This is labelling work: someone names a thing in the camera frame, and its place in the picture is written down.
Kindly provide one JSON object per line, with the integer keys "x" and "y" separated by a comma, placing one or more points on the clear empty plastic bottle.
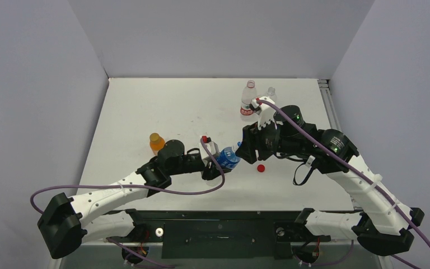
{"x": 271, "y": 93}

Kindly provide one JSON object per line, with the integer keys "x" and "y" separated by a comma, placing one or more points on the red label water bottle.
{"x": 248, "y": 94}

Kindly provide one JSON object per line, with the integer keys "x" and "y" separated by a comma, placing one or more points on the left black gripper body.
{"x": 206, "y": 171}

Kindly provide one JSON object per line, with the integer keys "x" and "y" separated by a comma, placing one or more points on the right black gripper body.
{"x": 252, "y": 142}

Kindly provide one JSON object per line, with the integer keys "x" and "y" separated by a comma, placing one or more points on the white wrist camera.
{"x": 265, "y": 112}
{"x": 207, "y": 146}

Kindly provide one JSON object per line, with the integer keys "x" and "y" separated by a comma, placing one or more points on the red bottle cap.
{"x": 260, "y": 168}

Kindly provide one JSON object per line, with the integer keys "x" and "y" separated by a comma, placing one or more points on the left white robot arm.
{"x": 67, "y": 222}

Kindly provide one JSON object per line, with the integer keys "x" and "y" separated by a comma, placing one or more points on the orange juice bottle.
{"x": 156, "y": 143}

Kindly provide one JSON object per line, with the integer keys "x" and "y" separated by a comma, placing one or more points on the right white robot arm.
{"x": 382, "y": 226}

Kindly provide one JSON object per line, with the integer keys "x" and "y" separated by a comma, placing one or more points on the blue label water bottle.
{"x": 227, "y": 158}

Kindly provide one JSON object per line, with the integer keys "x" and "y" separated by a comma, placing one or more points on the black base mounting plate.
{"x": 215, "y": 234}

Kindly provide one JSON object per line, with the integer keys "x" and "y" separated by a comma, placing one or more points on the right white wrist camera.
{"x": 265, "y": 112}

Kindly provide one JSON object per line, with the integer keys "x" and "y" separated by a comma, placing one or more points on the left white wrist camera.
{"x": 207, "y": 146}

